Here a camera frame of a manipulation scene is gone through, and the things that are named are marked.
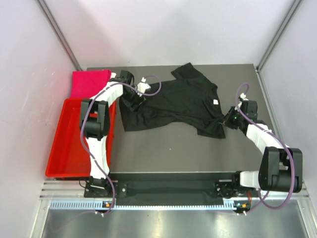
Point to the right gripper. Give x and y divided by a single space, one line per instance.
227 121

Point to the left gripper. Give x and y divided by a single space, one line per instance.
132 105

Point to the black t-shirt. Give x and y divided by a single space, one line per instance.
190 98

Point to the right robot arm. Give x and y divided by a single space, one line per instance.
274 173

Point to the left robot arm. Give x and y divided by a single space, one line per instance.
95 122

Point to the folded white t-shirt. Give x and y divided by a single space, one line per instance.
113 75

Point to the folded pink t-shirt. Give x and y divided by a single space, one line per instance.
86 84

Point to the red plastic bin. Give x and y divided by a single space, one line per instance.
68 158

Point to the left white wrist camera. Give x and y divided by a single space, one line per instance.
143 86

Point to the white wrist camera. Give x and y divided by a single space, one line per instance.
243 97
143 86

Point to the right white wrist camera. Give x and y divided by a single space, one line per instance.
243 97

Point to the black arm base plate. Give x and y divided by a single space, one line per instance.
190 188

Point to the grey slotted cable duct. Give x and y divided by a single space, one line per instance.
102 205

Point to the aluminium frame rail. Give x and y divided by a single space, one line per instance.
62 189

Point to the left corner aluminium post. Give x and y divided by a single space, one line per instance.
58 33

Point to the corner aluminium post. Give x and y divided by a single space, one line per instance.
58 33
295 4

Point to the right corner aluminium post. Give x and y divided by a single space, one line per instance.
295 4

